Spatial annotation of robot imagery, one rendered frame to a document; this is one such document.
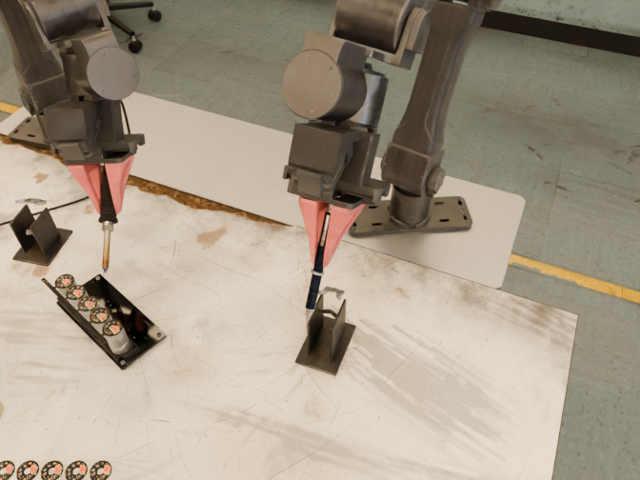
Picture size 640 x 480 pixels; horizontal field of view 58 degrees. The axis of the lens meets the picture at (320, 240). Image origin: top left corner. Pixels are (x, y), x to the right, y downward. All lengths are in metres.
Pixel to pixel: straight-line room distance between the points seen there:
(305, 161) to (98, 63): 0.29
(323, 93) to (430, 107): 0.33
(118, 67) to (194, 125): 0.49
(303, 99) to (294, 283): 0.40
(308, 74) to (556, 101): 2.30
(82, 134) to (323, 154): 0.30
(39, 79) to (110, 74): 0.40
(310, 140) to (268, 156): 0.57
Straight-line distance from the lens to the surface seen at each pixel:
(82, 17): 0.77
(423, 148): 0.82
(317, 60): 0.51
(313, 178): 0.50
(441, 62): 0.81
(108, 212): 0.81
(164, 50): 3.03
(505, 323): 0.85
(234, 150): 1.09
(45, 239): 0.97
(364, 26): 0.57
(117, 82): 0.70
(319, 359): 0.78
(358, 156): 0.56
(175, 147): 1.12
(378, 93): 0.58
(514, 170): 2.32
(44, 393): 0.83
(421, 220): 0.93
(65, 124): 0.70
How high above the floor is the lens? 1.42
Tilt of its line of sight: 47 degrees down
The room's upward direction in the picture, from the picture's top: straight up
